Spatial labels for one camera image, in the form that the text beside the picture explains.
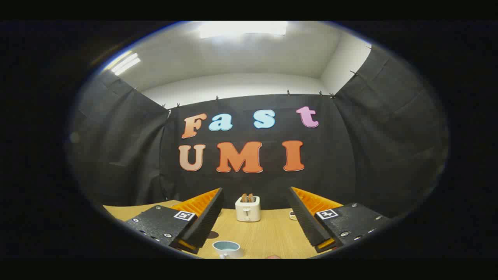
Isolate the black backdrop cloth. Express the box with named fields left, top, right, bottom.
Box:
left=68, top=45, right=450, bottom=218

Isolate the white toaster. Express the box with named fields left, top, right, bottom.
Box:
left=235, top=196, right=261, bottom=222

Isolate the wooden table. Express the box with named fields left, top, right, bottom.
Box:
left=103, top=200, right=343, bottom=259

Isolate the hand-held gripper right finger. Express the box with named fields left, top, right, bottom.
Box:
left=287, top=187, right=391, bottom=253

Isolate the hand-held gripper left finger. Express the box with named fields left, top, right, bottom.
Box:
left=125, top=187, right=225, bottom=255

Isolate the white cup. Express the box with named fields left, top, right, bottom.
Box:
left=212, top=240, right=244, bottom=259

